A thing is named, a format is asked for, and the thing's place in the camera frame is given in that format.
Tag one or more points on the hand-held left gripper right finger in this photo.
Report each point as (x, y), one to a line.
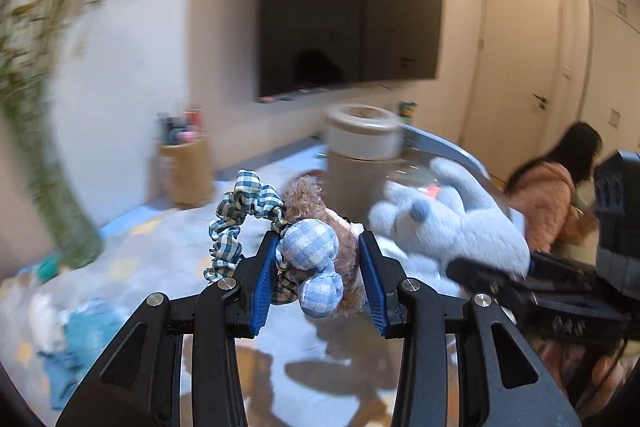
(375, 289)

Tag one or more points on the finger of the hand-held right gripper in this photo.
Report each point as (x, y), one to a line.
(565, 264)
(475, 273)

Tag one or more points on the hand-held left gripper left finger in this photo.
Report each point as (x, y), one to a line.
(262, 289)

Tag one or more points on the grey-blue plush toy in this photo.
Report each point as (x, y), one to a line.
(450, 227)

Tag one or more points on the checked scrunchie with bear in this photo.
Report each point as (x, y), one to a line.
(305, 247)

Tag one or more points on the clear storage bin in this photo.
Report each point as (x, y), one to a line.
(430, 152)

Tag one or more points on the person's right hand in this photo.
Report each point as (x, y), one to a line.
(611, 372)

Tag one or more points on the star printed tablecloth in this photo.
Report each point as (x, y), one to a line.
(160, 247)

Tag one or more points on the woven pen holder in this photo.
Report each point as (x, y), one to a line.
(187, 174)

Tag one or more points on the plain white door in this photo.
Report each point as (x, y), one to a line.
(615, 72)

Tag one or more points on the tall beige canister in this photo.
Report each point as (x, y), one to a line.
(360, 142)

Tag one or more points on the small colourful toy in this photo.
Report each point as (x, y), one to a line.
(406, 108)

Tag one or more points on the bunch of pens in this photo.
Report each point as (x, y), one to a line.
(182, 124)

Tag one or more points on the teal blue cloth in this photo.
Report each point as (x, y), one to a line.
(75, 347)

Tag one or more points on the glass vase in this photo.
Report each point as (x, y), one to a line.
(65, 217)

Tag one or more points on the white cloth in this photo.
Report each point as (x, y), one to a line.
(47, 319)

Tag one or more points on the wall switch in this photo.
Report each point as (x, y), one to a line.
(615, 118)

